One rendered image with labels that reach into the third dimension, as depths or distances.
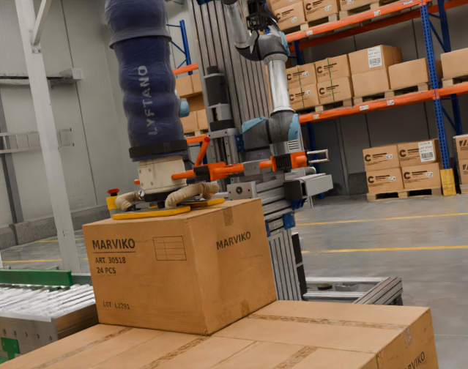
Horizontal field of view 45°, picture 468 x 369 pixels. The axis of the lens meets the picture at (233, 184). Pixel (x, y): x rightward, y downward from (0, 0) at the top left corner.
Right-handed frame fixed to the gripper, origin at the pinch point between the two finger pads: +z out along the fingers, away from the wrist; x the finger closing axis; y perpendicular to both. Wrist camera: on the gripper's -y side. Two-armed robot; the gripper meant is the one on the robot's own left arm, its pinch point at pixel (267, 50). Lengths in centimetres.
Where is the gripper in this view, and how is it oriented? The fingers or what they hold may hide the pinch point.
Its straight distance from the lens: 237.2
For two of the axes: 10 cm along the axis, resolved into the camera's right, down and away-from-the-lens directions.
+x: 8.0, -1.0, -5.9
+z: 1.6, 9.9, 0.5
